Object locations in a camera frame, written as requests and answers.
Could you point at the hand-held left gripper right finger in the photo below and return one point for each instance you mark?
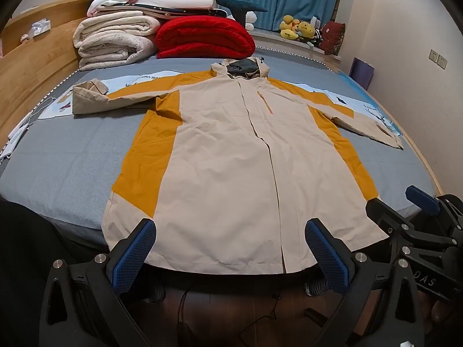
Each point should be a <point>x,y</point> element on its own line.
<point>327,256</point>

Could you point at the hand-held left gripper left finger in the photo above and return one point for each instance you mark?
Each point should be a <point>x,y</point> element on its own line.
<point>134,249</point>

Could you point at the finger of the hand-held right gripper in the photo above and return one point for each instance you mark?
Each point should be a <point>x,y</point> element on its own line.
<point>398,224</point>
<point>421,197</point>

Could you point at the beige and yellow jacket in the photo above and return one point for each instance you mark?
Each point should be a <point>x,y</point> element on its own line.
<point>224,151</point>

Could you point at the pile of folded clothes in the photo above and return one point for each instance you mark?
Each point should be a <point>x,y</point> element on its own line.
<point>170,0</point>

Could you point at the light blue printed sheet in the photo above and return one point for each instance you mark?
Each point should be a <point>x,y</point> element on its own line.
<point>365,110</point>

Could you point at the bed with grey sheet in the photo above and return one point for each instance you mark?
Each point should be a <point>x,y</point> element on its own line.
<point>72,159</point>

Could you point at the purple bag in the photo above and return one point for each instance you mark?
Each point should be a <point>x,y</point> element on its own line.
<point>361,74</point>

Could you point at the dark red cushion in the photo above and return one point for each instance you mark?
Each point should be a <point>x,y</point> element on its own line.
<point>331,38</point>

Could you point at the cream folded quilt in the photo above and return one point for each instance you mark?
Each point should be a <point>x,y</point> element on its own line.
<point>115,21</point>
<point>115,52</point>

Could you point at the white window sill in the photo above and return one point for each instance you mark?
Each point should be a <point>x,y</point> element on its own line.
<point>289,45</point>

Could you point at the yellow plush toy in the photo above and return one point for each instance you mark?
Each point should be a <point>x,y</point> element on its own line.
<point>305,30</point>
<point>288,27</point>

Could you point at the wooden headboard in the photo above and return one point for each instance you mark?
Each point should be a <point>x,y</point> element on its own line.
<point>32,68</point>

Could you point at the red folded quilt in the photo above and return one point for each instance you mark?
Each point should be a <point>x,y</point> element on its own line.
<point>202,38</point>

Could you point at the tissue packet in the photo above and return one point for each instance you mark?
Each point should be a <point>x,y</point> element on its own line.
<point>40,28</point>

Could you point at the white plush toy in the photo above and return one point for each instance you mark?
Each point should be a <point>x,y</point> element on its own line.
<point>251,20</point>

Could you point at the dark patterned folded blanket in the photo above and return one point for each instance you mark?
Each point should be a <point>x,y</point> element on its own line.
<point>202,11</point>

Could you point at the wall socket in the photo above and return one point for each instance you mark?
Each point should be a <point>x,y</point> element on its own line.
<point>433,55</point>
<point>442,61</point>

